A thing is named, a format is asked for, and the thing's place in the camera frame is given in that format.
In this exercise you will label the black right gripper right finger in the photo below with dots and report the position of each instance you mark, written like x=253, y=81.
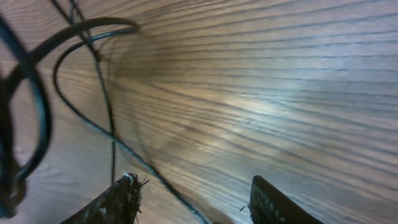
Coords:
x=268, y=205

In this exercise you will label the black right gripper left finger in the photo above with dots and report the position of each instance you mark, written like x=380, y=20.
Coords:
x=119, y=204

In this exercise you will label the thin black cable silver plug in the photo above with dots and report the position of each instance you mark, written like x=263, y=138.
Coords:
x=97, y=58

